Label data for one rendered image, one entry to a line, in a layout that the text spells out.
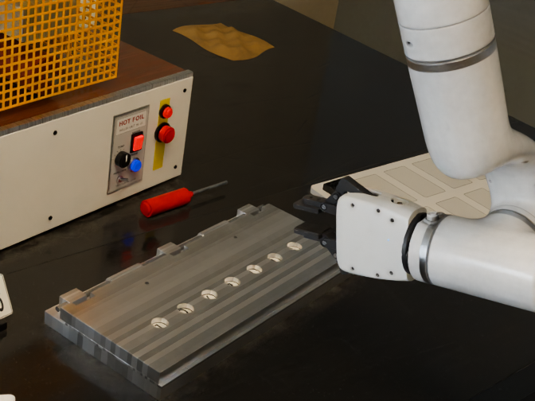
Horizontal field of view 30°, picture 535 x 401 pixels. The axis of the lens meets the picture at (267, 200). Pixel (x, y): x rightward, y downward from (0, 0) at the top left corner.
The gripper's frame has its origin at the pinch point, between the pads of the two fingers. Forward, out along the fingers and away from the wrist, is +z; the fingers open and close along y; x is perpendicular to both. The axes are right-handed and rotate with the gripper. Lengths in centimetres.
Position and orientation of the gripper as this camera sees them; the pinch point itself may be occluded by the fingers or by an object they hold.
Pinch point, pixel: (313, 217)
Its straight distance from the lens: 126.1
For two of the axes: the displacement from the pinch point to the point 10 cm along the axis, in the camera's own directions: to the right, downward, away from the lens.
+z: -8.0, -1.9, 5.7
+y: 0.3, 9.3, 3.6
